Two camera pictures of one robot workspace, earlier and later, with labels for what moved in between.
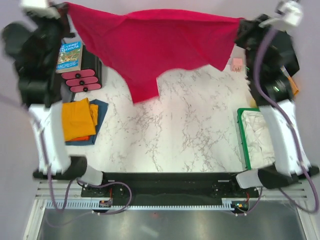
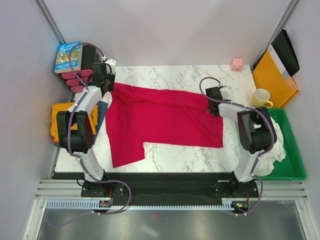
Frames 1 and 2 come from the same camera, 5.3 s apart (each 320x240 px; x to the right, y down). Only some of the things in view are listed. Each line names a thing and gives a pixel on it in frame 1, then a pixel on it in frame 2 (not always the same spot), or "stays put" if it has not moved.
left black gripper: x=63 y=22 to x=112 y=77
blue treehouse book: x=70 y=56 stays put
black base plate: x=169 y=185 stays put
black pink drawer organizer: x=90 y=77 stays put
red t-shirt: x=140 y=45 to x=135 y=115
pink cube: x=237 y=64 stays put
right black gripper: x=250 y=27 to x=208 y=111
